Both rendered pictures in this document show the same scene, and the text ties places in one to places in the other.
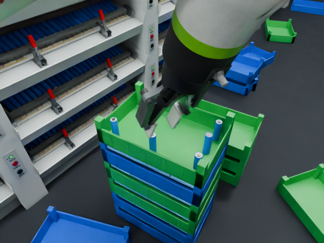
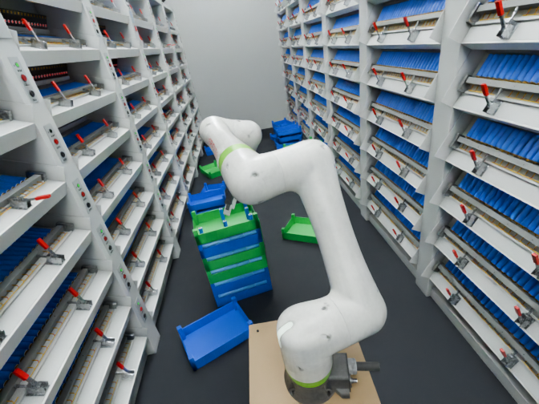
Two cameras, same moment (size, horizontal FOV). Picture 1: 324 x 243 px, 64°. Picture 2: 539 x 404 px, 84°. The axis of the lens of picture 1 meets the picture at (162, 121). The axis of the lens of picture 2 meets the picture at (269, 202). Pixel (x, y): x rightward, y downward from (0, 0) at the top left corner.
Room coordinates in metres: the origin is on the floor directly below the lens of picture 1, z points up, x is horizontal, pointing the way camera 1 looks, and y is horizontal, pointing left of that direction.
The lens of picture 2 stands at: (-0.62, 0.64, 1.17)
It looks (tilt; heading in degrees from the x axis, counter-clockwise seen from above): 28 degrees down; 319
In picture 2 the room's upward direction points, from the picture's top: 10 degrees counter-clockwise
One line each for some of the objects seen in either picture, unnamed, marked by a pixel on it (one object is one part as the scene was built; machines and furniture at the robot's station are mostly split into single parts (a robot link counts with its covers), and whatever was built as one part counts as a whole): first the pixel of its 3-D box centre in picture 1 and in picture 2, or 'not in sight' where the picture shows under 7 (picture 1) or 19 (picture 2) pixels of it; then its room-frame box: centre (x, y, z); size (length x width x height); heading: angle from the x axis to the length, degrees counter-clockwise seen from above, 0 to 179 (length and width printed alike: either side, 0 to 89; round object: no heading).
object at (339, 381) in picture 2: not in sight; (330, 370); (-0.30, 0.26, 0.36); 0.26 x 0.15 x 0.06; 38
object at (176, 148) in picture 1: (165, 128); (224, 219); (0.49, -0.01, 0.44); 0.30 x 0.20 x 0.08; 60
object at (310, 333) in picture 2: not in sight; (310, 341); (-0.26, 0.28, 0.48); 0.16 x 0.13 x 0.19; 65
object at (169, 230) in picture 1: (164, 194); (237, 269); (0.49, -0.01, 0.12); 0.30 x 0.20 x 0.08; 60
